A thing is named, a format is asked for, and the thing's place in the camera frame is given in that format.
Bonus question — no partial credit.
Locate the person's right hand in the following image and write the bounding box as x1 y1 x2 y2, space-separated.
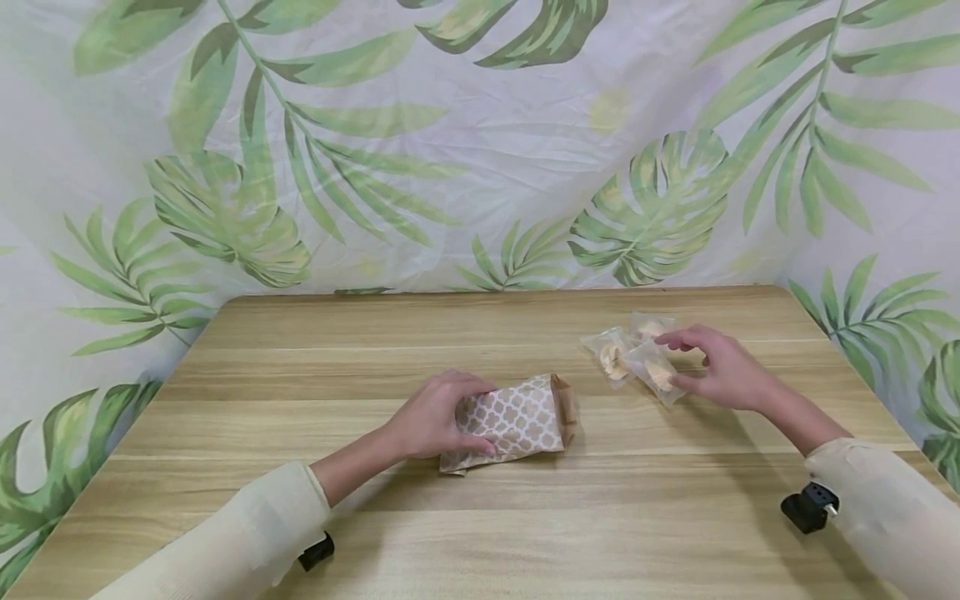
653 324 783 414

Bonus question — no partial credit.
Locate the person's left hand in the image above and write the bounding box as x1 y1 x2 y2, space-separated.
381 369 501 462

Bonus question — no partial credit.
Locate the clear fortune cookie packet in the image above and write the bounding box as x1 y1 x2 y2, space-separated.
579 327 640 390
627 312 683 344
622 339 689 408

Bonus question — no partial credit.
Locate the patterned brown paper bag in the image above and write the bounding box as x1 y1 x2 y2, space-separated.
438 372 579 477

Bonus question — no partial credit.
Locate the person's right forearm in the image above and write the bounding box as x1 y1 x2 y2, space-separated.
753 382 960 600

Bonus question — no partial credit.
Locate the person's left forearm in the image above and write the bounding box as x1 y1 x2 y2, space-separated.
88 427 410 600

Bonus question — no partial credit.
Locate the black wrist band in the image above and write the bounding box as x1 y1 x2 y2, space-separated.
297 531 337 573
779 481 841 536

